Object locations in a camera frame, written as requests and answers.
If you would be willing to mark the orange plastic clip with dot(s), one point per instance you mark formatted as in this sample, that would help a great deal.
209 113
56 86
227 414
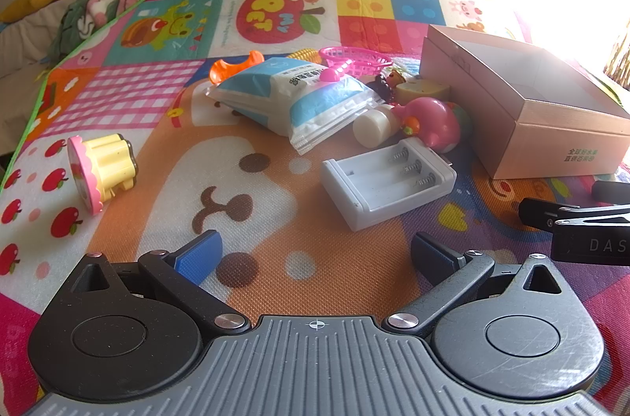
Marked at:
221 71

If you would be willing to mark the patterned curtain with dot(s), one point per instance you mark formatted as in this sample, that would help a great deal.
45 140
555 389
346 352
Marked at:
617 62

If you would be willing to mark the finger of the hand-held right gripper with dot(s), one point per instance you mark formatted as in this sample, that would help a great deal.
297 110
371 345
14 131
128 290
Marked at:
541 212
613 191

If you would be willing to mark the pink round toy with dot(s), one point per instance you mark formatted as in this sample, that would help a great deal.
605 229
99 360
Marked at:
433 121

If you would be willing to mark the tan cardboard box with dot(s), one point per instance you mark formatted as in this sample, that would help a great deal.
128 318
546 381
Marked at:
566 135

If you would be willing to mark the small white bottle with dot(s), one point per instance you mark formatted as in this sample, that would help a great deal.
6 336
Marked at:
371 128

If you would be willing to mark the blue white plastic packet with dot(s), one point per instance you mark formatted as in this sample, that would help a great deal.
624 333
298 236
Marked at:
295 101

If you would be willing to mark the green pink plush toy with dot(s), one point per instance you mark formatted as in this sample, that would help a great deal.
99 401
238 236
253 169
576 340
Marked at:
69 25

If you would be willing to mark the pink yellow cupcake toy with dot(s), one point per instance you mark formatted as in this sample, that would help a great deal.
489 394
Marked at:
110 160

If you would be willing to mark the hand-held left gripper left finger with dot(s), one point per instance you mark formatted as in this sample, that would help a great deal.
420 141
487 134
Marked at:
199 256

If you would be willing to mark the white battery charger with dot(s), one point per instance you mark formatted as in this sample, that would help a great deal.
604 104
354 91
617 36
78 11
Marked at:
384 182

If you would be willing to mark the yellow cushion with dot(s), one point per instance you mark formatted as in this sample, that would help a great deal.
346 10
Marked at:
24 5

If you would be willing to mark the colourful cartoon play mat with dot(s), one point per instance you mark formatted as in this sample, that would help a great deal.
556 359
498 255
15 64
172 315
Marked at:
147 111

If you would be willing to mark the pink plastic basket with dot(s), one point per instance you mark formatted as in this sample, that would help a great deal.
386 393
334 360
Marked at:
347 53

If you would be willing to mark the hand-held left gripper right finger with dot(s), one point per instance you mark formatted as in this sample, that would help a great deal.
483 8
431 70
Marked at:
428 256

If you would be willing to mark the pink white plush toy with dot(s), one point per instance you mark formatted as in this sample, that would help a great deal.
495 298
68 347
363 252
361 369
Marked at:
101 5

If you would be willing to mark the yellow corn toy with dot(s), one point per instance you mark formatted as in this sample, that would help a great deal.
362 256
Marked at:
307 53

